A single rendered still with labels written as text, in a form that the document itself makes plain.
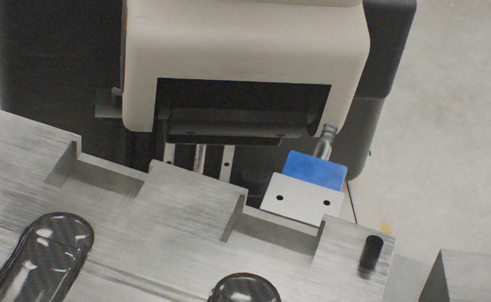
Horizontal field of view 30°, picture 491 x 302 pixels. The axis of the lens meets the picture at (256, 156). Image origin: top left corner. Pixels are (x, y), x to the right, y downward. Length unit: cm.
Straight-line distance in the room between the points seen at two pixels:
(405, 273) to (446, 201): 124
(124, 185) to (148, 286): 10
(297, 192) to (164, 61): 26
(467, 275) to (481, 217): 129
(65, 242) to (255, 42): 36
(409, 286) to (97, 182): 22
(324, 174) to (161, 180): 14
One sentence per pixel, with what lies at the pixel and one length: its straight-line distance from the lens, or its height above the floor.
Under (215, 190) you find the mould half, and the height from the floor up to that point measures 89.
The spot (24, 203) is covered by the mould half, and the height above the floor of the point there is 89.
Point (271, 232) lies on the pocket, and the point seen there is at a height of 87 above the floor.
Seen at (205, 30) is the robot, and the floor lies 80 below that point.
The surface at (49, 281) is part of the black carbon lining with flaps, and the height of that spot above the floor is 88.
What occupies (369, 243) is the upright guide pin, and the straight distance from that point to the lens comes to 50.
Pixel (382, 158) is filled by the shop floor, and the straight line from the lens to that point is 191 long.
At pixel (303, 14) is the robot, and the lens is 84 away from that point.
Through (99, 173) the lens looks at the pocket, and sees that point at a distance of 57.
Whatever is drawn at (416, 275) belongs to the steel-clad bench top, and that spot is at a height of 80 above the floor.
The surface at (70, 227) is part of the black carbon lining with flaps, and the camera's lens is 52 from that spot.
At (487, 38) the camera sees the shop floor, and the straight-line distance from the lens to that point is 235.
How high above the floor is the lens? 128
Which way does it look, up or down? 44 degrees down
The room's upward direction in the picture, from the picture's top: 11 degrees clockwise
